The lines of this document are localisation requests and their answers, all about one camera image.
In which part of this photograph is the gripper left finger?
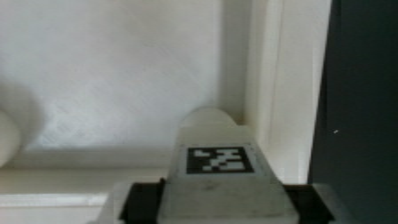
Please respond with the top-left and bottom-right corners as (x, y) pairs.
(87, 178), (168, 224)

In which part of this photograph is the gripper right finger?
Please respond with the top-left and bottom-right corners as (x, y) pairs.
(284, 184), (355, 224)

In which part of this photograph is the white table leg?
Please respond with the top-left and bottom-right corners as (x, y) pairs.
(156, 108), (298, 224)

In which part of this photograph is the white square tabletop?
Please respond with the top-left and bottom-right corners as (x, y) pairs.
(0, 0), (332, 224)

